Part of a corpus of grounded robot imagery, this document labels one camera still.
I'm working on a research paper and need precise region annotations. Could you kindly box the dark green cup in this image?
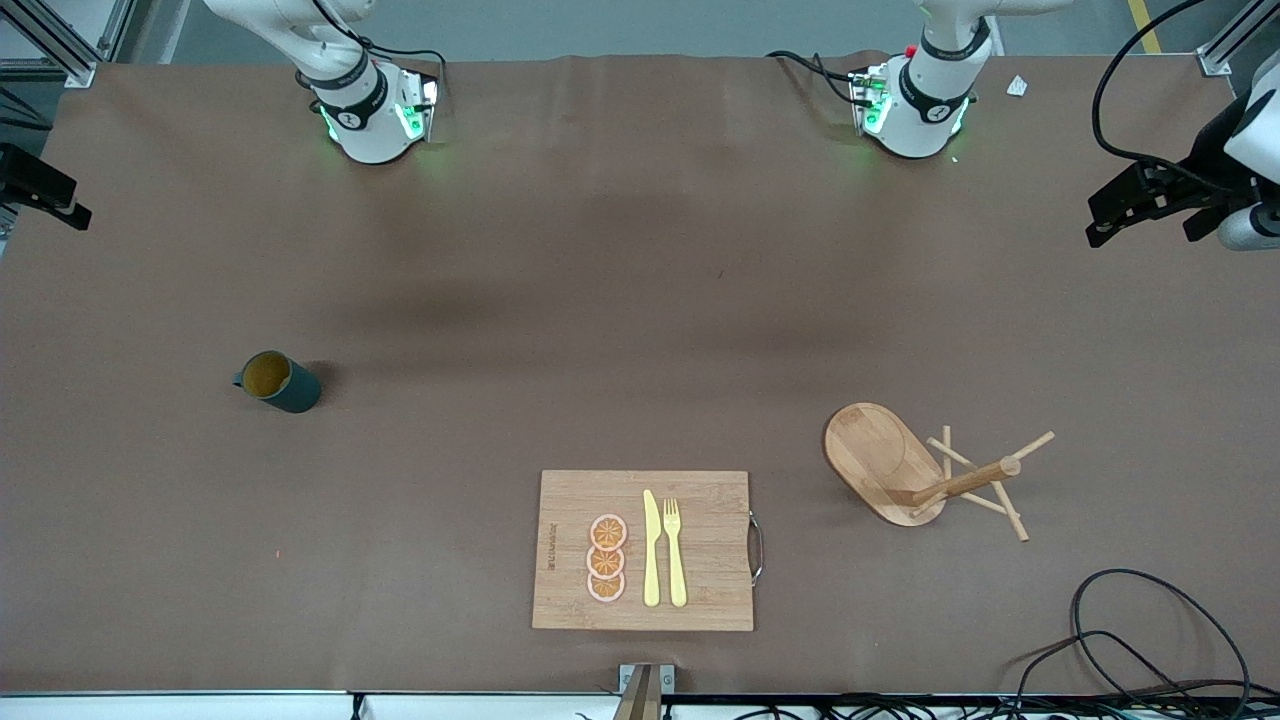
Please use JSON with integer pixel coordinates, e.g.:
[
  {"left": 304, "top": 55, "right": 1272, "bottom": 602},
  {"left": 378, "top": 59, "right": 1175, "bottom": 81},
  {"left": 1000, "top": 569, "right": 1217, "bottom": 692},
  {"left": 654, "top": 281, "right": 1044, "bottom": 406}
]
[{"left": 233, "top": 350, "right": 323, "bottom": 414}]

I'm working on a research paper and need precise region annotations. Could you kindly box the wooden mug rack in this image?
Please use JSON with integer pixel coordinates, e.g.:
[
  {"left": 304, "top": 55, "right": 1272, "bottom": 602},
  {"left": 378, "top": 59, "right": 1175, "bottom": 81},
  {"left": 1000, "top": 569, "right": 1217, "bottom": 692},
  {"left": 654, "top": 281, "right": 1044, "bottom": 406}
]
[{"left": 823, "top": 402, "right": 1057, "bottom": 543}]

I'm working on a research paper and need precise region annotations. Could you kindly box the brown table mat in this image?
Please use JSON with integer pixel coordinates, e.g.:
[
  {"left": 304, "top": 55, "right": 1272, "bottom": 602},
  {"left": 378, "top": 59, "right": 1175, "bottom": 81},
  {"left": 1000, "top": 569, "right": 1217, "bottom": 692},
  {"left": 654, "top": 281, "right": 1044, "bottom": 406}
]
[{"left": 0, "top": 52, "right": 1280, "bottom": 696}]

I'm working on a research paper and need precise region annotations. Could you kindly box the bamboo cutting board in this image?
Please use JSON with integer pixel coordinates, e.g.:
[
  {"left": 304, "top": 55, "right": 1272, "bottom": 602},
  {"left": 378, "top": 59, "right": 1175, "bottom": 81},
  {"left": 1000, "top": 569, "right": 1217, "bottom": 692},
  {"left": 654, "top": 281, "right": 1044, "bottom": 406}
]
[{"left": 531, "top": 470, "right": 766, "bottom": 633}]

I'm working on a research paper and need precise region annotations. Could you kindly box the yellow plastic fork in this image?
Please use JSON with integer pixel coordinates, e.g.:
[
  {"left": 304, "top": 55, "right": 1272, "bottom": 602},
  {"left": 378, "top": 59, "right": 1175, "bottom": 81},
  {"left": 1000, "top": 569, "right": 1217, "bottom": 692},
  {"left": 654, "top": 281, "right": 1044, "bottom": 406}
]
[{"left": 663, "top": 498, "right": 689, "bottom": 609}]

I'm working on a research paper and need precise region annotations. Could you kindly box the yellow plastic knife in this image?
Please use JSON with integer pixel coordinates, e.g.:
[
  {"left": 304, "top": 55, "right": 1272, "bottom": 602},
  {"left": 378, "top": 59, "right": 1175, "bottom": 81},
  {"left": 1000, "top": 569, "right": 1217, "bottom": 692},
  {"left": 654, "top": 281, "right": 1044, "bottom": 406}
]
[{"left": 642, "top": 489, "right": 663, "bottom": 608}]

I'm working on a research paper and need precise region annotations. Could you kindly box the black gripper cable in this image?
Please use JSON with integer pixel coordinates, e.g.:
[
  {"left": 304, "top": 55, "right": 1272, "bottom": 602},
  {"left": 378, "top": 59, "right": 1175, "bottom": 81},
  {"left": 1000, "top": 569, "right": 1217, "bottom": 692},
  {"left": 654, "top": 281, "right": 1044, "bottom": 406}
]
[
  {"left": 1093, "top": 0, "right": 1216, "bottom": 191},
  {"left": 0, "top": 85, "right": 51, "bottom": 133}
]

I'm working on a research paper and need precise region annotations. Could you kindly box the aluminium frame profile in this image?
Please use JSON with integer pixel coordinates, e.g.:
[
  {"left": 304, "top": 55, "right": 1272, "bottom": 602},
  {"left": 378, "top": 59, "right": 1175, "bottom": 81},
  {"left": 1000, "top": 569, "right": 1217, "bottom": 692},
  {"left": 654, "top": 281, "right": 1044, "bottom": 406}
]
[
  {"left": 1195, "top": 0, "right": 1280, "bottom": 78},
  {"left": 0, "top": 0, "right": 136, "bottom": 89}
]

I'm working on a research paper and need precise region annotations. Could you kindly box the black arm base cable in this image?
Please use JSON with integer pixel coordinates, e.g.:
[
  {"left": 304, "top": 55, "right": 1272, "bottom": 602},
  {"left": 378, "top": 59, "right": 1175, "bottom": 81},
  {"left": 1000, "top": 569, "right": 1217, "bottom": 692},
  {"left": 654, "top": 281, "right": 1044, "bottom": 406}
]
[
  {"left": 768, "top": 50, "right": 863, "bottom": 106},
  {"left": 355, "top": 35, "right": 448, "bottom": 81}
]

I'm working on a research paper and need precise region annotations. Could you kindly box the long looped black cable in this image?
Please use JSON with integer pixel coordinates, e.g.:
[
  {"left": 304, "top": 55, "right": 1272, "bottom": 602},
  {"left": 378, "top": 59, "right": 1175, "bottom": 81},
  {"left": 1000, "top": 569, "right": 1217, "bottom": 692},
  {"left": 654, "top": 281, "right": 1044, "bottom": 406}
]
[{"left": 1015, "top": 568, "right": 1253, "bottom": 720}]

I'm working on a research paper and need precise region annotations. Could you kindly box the white table edge rail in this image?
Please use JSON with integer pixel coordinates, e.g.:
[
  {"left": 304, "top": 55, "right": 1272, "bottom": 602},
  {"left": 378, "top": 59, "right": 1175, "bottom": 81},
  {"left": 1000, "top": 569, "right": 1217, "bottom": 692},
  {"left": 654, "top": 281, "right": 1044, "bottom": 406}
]
[{"left": 0, "top": 688, "right": 1280, "bottom": 720}]

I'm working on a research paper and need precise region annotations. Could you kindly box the aluminium camera mast post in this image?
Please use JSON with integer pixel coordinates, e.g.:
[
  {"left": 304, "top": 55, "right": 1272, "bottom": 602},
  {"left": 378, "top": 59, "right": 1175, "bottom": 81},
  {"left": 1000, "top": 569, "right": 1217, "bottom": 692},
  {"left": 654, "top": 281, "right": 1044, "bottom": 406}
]
[{"left": 618, "top": 663, "right": 677, "bottom": 720}]

